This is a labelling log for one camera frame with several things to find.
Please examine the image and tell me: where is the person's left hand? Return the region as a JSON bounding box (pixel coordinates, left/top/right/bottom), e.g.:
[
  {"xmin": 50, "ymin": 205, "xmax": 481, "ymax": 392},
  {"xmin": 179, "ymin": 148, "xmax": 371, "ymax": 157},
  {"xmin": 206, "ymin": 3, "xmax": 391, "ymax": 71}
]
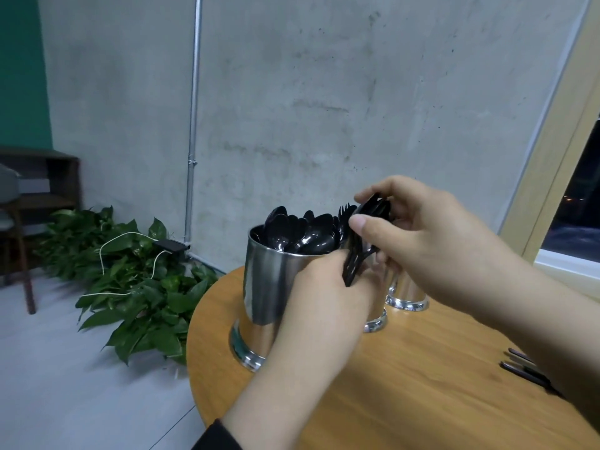
[{"xmin": 272, "ymin": 246, "xmax": 378, "ymax": 371}]

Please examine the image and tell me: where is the person's right hand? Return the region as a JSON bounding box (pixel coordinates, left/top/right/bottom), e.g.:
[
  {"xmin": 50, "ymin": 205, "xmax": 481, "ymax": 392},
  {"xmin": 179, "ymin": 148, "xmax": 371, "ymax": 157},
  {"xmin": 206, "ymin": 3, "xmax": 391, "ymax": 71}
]
[{"xmin": 349, "ymin": 175, "xmax": 526, "ymax": 319}]

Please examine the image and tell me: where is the black plastic fork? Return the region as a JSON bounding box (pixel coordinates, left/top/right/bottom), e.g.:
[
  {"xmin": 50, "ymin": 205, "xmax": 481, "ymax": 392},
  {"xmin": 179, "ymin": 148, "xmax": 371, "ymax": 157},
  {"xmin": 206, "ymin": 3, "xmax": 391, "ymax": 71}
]
[{"xmin": 337, "ymin": 203, "xmax": 376, "ymax": 287}]

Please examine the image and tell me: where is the bunch of black spoons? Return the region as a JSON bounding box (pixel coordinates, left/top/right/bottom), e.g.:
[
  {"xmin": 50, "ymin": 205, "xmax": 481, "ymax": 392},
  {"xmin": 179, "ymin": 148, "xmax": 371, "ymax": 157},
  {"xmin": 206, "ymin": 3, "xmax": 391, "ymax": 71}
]
[{"xmin": 257, "ymin": 206, "xmax": 350, "ymax": 256}]

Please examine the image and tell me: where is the pile of black plastic cutlery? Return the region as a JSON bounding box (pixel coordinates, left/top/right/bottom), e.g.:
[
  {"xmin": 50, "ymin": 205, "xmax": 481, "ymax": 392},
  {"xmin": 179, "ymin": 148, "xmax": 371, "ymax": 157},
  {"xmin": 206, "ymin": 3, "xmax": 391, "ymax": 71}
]
[{"xmin": 499, "ymin": 346, "xmax": 566, "ymax": 399}]

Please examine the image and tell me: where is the person's left forearm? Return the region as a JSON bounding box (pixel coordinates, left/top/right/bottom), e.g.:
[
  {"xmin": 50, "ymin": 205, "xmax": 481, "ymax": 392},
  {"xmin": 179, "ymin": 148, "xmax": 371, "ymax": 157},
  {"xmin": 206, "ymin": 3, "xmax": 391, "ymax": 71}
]
[{"xmin": 192, "ymin": 346, "xmax": 353, "ymax": 450}]

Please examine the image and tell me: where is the black power adapter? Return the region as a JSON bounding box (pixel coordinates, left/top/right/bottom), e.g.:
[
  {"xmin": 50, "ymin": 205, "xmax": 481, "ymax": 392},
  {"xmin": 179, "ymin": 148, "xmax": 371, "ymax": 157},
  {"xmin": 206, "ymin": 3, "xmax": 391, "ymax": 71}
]
[{"xmin": 154, "ymin": 239, "xmax": 191, "ymax": 254}]

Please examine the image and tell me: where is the green leafy plant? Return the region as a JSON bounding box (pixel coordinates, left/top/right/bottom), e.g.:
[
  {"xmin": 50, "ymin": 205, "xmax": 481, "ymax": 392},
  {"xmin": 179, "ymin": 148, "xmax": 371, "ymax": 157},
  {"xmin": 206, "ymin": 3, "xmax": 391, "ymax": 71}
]
[{"xmin": 37, "ymin": 206, "xmax": 221, "ymax": 364}]

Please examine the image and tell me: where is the grey metal pipe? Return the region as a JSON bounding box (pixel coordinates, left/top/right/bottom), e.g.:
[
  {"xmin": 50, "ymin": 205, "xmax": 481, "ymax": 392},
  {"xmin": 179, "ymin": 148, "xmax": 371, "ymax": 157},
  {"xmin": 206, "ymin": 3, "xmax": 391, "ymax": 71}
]
[{"xmin": 182, "ymin": 0, "xmax": 204, "ymax": 249}]

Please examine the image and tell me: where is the dark wooden shelf unit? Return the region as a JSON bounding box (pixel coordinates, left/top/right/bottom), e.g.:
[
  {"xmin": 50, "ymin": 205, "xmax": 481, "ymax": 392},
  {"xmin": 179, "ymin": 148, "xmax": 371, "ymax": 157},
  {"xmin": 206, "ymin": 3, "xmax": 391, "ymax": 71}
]
[{"xmin": 0, "ymin": 147, "xmax": 82, "ymax": 315}]

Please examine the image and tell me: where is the grey upholstered chair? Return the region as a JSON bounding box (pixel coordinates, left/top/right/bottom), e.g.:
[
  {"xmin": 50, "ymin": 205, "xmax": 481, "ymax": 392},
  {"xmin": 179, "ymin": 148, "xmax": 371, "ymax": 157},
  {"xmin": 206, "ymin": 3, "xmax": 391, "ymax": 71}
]
[{"xmin": 0, "ymin": 164, "xmax": 22, "ymax": 207}]

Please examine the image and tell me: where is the thin white cable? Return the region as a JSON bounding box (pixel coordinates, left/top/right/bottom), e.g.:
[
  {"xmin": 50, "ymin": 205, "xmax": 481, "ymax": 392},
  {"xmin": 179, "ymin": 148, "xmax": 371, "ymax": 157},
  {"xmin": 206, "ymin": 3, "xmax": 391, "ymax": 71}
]
[{"xmin": 94, "ymin": 231, "xmax": 174, "ymax": 296}]

